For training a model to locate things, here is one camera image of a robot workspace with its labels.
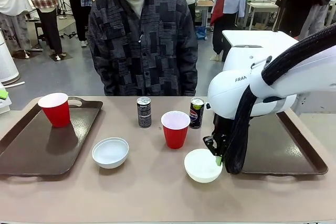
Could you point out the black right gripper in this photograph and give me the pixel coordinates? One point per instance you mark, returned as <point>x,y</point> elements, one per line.
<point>220,127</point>

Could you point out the green white box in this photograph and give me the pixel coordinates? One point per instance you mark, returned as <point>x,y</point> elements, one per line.
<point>4,99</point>

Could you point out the white plastic bowl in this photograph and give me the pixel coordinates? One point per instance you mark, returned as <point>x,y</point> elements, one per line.
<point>202,166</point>
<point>110,153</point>

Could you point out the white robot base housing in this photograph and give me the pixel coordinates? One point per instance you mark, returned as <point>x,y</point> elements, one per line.
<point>252,45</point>

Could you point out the person in black jacket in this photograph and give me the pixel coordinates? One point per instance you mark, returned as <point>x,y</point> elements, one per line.
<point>302,1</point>

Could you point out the person in patchwork shirt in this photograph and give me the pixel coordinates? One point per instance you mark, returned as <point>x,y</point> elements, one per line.
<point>143,40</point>

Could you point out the black grey Pepsi can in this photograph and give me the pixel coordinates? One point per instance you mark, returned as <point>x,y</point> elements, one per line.
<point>144,112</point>

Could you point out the black Pepsi can yellow top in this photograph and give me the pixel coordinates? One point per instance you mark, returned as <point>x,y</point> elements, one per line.
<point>197,112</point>

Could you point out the white background table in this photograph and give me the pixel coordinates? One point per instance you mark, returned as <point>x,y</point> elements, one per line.
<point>262,6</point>

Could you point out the person in light blue shirt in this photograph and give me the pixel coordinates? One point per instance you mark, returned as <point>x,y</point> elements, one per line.
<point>228,11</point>

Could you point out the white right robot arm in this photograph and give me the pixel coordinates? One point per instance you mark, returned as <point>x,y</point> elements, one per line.
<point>236,87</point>

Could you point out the brown plastic tray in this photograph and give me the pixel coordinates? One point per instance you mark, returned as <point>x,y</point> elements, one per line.
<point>44,140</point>
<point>283,145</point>

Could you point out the white cylindrical bin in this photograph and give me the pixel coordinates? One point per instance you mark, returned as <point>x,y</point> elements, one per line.
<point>7,58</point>

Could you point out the red plastic cup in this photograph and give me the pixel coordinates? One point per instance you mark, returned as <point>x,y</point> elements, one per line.
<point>56,111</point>
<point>175,132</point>

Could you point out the person in red plaid shirt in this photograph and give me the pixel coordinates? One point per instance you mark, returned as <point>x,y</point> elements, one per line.
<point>42,3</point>

